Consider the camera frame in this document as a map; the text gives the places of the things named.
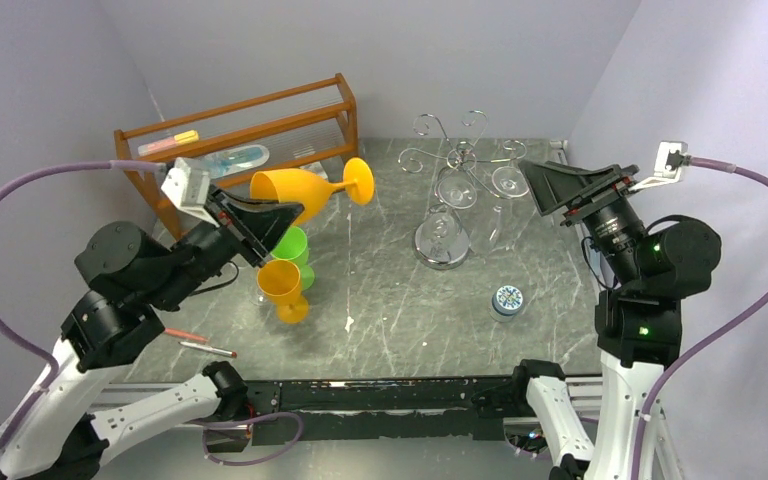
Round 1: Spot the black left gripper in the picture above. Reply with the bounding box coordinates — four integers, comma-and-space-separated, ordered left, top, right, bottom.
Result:
155, 182, 311, 309

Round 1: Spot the green plastic goblet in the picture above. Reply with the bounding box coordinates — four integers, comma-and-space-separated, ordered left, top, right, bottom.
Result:
271, 226, 315, 290

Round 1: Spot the orange plastic goblet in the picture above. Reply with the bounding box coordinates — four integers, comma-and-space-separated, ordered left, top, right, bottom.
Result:
256, 259, 309, 324
249, 157, 375, 225

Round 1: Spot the clear plastic wine glass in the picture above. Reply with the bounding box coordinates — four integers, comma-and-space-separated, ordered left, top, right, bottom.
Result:
249, 282, 269, 306
488, 165, 529, 249

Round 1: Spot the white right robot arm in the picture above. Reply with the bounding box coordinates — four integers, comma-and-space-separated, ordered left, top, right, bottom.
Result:
509, 160, 722, 479

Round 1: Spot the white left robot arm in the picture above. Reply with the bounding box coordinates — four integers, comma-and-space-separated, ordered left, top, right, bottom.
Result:
0, 188, 303, 479

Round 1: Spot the chrome wine glass rack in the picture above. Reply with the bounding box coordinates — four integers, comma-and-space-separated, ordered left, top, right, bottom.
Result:
398, 113, 529, 270

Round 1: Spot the orange wooden shelf rack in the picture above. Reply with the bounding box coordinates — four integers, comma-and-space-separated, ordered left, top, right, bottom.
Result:
114, 72, 361, 240

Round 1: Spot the small white box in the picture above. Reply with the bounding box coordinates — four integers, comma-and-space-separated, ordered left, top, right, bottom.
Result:
302, 162, 328, 180

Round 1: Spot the yellow pink highlighter pen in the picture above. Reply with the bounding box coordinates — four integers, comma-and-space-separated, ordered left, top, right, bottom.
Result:
137, 130, 200, 157

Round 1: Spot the small blue-lidded jar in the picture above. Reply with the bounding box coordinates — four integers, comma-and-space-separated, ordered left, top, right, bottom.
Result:
490, 285, 524, 323

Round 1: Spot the red grey marker pen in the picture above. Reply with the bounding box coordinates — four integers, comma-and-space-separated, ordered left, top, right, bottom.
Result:
178, 341, 237, 359

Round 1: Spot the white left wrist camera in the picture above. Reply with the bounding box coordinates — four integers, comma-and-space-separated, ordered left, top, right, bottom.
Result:
161, 157, 213, 223

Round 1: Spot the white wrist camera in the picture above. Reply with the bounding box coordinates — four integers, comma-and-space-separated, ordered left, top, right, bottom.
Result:
161, 157, 213, 223
630, 141, 690, 192

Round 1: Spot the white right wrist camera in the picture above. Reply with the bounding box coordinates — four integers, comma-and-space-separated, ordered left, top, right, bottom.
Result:
630, 141, 690, 192

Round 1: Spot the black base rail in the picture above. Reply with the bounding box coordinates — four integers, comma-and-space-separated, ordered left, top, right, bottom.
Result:
202, 375, 534, 446

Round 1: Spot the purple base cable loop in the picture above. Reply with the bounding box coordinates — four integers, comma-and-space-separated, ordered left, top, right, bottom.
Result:
201, 410, 306, 468

